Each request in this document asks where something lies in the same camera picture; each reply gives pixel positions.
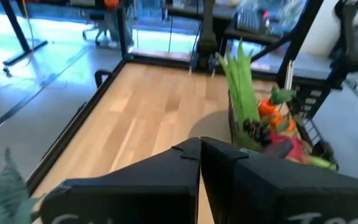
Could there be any orange carrot with leaves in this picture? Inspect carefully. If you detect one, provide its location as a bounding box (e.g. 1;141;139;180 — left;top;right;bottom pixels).
257;86;297;125

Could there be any tangerine cluster with leaves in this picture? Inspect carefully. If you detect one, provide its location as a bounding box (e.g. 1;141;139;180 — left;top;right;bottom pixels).
261;114;298;134

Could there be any dark purple eggplant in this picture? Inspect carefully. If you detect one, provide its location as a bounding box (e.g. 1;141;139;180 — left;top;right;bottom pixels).
261;139;295;159

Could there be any black wire basket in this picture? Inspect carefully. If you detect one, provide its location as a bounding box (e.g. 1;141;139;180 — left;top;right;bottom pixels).
227;90;340;172

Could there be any person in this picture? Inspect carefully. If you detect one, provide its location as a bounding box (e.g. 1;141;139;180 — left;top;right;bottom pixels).
104;0;135;49

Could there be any round grey mat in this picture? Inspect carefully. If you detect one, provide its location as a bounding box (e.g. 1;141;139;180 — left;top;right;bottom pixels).
187;110;232;144

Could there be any pink dragon fruit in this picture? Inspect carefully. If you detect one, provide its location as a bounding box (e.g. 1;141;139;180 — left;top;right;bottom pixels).
268;132;338;171

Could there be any grey-green plant leaf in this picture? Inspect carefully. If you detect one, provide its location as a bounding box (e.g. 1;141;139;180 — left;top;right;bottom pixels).
0;147;46;224

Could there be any long green leafy lettuce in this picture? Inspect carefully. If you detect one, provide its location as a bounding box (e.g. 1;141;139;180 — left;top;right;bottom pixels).
218;40;264;152

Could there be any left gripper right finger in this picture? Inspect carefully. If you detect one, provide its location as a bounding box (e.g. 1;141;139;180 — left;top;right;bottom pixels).
201;136;358;224

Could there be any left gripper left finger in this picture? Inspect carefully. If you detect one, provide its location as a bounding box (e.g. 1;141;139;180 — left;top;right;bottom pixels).
40;137;202;224

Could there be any black desk leg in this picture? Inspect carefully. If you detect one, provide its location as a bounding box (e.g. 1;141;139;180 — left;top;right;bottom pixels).
0;0;48;67

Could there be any black grape bunch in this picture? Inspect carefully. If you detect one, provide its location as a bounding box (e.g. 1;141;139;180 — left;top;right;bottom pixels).
242;119;273;147

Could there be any black aluminium table frame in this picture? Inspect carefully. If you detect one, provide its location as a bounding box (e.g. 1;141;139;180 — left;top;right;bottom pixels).
25;0;338;195

